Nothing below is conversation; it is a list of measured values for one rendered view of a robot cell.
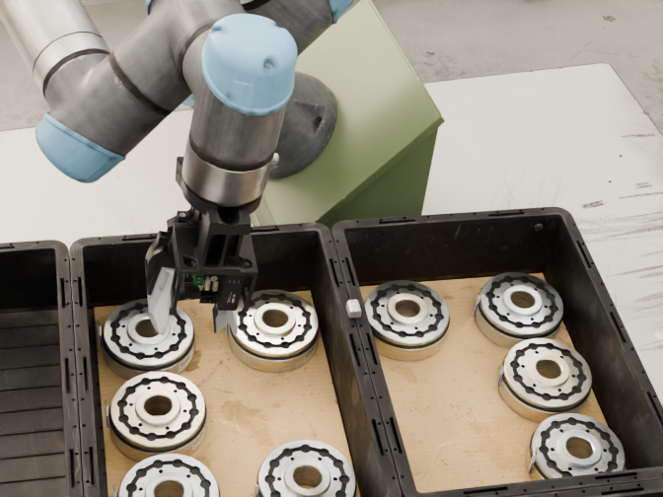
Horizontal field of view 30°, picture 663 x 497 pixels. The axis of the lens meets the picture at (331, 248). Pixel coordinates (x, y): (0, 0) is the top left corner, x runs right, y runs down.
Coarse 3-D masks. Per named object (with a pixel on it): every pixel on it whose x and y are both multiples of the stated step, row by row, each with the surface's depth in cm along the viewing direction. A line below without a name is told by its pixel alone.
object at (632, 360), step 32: (352, 224) 146; (384, 224) 146; (416, 224) 147; (448, 224) 148; (352, 288) 138; (608, 320) 139; (384, 384) 129; (640, 384) 132; (384, 416) 126; (544, 480) 122; (576, 480) 122; (608, 480) 123; (640, 480) 123
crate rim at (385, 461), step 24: (96, 240) 140; (120, 240) 140; (144, 240) 141; (72, 264) 137; (336, 264) 141; (72, 288) 134; (336, 288) 138; (360, 360) 131; (360, 384) 128; (384, 432) 124; (96, 456) 119; (384, 456) 122; (96, 480) 117; (384, 480) 120
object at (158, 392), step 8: (144, 392) 133; (152, 392) 133; (160, 392) 133; (168, 392) 133; (136, 400) 132; (144, 400) 132; (168, 400) 133; (176, 400) 133; (136, 408) 131; (144, 408) 132; (176, 408) 132; (144, 416) 131; (152, 416) 131; (160, 416) 131; (168, 416) 131; (176, 416) 131; (152, 424) 130; (160, 424) 130
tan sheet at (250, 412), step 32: (96, 320) 144; (192, 320) 146; (224, 352) 143; (320, 352) 144; (224, 384) 140; (256, 384) 140; (288, 384) 140; (320, 384) 141; (224, 416) 136; (256, 416) 137; (288, 416) 137; (320, 416) 137; (224, 448) 133; (256, 448) 134; (224, 480) 130; (256, 480) 131
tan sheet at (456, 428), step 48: (432, 288) 153; (480, 336) 148; (432, 384) 142; (480, 384) 143; (432, 432) 137; (480, 432) 138; (528, 432) 139; (432, 480) 133; (480, 480) 133; (528, 480) 134
